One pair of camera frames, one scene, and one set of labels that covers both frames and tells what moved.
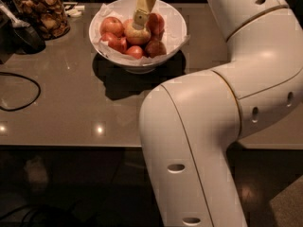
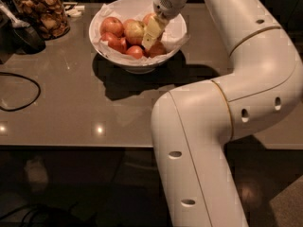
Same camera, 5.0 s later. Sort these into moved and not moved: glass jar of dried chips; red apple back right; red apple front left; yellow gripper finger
Moved: yellow gripper finger
Not moved: red apple back right; red apple front left; glass jar of dried chips
